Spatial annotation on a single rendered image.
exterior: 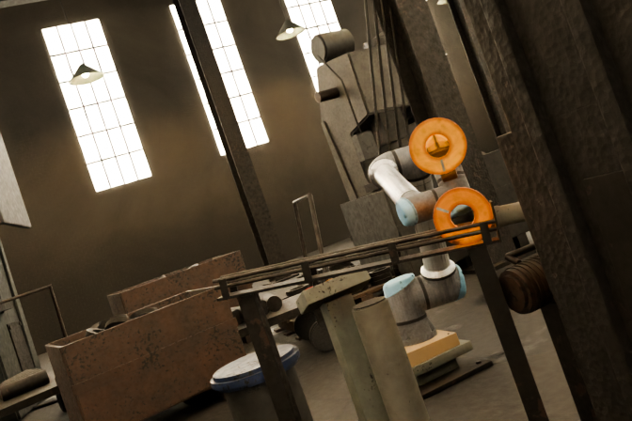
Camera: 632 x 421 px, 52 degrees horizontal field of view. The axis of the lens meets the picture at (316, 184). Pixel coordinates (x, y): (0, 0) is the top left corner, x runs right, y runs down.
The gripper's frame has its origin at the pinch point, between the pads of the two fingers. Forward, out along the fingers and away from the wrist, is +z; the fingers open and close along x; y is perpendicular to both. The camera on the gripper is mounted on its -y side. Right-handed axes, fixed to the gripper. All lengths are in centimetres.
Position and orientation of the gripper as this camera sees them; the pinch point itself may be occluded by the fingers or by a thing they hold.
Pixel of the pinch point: (434, 139)
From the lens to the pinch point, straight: 179.3
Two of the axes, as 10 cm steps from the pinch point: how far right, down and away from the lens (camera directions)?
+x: 9.2, -3.2, -2.1
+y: -2.5, -9.2, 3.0
